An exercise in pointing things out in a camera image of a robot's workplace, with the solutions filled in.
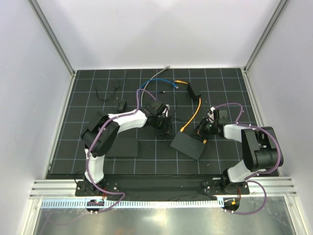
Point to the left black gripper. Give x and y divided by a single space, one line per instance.
167 129

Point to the black power adapter block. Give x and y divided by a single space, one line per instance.
193 92

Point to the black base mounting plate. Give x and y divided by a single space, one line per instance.
160 187

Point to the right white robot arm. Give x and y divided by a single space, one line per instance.
261 153

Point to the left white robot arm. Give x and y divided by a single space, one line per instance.
103 129

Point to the white slotted cable duct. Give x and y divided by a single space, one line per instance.
96 204

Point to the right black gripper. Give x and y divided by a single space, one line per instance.
199 131

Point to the black network switch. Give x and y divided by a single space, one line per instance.
123 148
188 145

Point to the black grid mat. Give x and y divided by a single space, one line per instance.
101 90

